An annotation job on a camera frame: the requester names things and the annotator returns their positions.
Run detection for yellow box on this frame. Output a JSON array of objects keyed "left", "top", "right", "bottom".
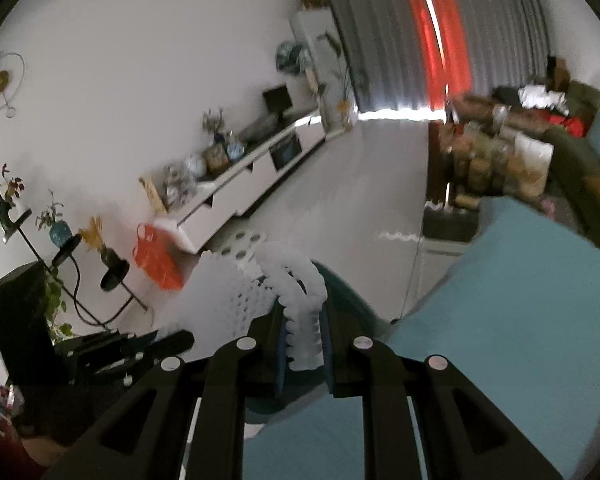
[{"left": 139, "top": 176, "right": 167, "bottom": 217}]

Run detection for trailing ivy plant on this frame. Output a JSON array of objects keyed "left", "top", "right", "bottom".
[{"left": 44, "top": 269, "right": 77, "bottom": 342}]

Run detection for cluttered coffee table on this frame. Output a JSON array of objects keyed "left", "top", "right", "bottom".
[{"left": 445, "top": 91, "right": 553, "bottom": 206}]

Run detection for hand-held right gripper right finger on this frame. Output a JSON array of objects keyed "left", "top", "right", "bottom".
[{"left": 319, "top": 304, "right": 564, "bottom": 480}]

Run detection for red curtain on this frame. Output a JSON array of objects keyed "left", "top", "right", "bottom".
[{"left": 396, "top": 0, "right": 477, "bottom": 112}]

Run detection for white tv cabinet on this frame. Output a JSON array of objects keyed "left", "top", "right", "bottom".
[{"left": 140, "top": 109, "right": 329, "bottom": 254}]

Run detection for gold ring wall clock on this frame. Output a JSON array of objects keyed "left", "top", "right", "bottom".
[{"left": 0, "top": 51, "right": 27, "bottom": 119}]

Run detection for white perforated foam sheet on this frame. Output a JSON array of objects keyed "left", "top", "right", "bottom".
[{"left": 177, "top": 250, "right": 277, "bottom": 348}]

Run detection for green vase with branches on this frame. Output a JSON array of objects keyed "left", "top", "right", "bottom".
[{"left": 0, "top": 149, "right": 27, "bottom": 233}]

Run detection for grey curtain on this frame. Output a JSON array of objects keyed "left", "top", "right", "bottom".
[{"left": 324, "top": 0, "right": 552, "bottom": 122}]

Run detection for tall green plant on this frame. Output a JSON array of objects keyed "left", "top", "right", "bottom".
[{"left": 319, "top": 30, "right": 363, "bottom": 111}]

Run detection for white tall cabinet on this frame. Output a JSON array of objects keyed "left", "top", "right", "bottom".
[{"left": 289, "top": 9, "right": 353, "bottom": 135}]

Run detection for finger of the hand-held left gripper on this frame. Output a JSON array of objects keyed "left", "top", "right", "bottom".
[{"left": 75, "top": 330, "right": 197, "bottom": 377}]

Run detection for red cloth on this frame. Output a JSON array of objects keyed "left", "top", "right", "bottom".
[{"left": 545, "top": 111, "right": 587, "bottom": 137}]

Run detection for glass jars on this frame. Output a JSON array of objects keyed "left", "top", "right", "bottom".
[{"left": 161, "top": 161, "right": 198, "bottom": 208}]

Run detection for orange plastic bag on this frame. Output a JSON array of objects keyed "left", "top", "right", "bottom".
[{"left": 132, "top": 221, "right": 187, "bottom": 291}]

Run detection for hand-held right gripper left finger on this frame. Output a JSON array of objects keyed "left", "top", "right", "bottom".
[{"left": 40, "top": 304, "right": 289, "bottom": 480}]

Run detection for dark green sofa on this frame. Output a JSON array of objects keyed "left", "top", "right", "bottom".
[{"left": 542, "top": 79, "right": 600, "bottom": 251}]

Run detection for white foam strip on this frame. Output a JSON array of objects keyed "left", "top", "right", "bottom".
[{"left": 256, "top": 242, "right": 328, "bottom": 372}]

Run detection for teal vase with plant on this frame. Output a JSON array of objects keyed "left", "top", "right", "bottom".
[{"left": 34, "top": 190, "right": 73, "bottom": 248}]

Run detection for black monitor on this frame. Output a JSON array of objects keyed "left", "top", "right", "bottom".
[{"left": 261, "top": 84, "right": 294, "bottom": 117}]

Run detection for vase with dried flowers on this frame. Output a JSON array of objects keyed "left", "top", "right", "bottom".
[{"left": 201, "top": 106, "right": 231, "bottom": 153}]

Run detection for dark vase yellow flowers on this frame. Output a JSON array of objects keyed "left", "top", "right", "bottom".
[{"left": 79, "top": 216, "right": 125, "bottom": 267}]

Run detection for black plant stand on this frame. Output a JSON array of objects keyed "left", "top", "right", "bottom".
[{"left": 0, "top": 207, "right": 148, "bottom": 333}]

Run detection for light blue blanket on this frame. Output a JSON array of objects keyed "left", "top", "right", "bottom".
[{"left": 240, "top": 196, "right": 600, "bottom": 480}]

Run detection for teal leaf ornament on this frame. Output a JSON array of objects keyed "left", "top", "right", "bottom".
[{"left": 275, "top": 39, "right": 312, "bottom": 77}]

